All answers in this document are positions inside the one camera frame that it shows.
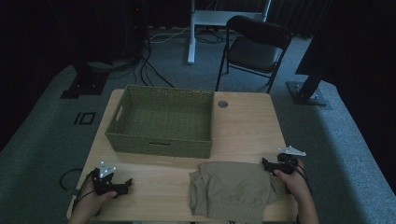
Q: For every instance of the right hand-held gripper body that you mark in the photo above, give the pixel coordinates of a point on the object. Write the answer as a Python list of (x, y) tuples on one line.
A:
[(285, 163)]

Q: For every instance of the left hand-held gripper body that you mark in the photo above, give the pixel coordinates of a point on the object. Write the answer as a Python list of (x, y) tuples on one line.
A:
[(103, 183)]

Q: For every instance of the khaki pants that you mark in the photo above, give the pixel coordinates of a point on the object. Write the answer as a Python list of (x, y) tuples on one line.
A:
[(232, 189)]

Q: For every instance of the green woven basket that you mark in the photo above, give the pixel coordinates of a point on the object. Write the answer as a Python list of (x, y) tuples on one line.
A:
[(162, 119)]

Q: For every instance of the person's left hand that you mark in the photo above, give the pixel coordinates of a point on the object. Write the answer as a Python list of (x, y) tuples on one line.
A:
[(93, 200)]

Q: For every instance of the person's right hand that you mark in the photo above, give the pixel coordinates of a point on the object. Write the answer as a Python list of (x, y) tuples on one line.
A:
[(294, 185)]

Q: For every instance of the grey table grommet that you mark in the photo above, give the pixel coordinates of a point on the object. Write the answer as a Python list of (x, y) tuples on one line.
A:
[(222, 104)]

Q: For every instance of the black slanted stand with base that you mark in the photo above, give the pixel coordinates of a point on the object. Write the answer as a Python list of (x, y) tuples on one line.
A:
[(308, 90)]

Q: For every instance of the black folding chair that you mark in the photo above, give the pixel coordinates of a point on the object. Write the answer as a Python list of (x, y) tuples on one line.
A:
[(255, 53)]

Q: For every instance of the dark curtain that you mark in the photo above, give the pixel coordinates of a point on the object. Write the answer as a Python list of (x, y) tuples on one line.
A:
[(300, 14)]

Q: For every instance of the black stand with base plate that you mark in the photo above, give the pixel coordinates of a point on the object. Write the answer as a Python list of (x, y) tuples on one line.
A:
[(85, 82)]

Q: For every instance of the white desk frame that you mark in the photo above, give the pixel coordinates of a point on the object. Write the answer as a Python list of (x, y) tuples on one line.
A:
[(214, 17)]

